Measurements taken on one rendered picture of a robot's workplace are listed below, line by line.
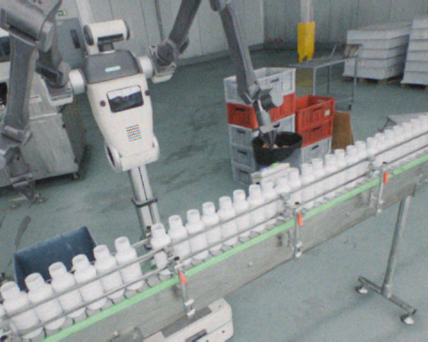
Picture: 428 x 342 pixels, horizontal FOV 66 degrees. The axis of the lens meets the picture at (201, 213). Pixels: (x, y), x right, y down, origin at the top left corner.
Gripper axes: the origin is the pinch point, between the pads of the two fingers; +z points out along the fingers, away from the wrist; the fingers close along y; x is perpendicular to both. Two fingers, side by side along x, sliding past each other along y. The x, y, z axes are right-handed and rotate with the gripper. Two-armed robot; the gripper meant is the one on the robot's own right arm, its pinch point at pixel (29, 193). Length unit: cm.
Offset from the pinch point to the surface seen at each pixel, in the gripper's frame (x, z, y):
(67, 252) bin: 2.8, 36.2, -11.0
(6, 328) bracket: -13, 10, 50
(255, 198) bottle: 66, 7, 43
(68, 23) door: 199, -26, -1165
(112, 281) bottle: 14, 13, 46
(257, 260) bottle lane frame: 63, 29, 47
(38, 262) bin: -9.1, 35.4, -10.4
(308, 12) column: 770, 20, -695
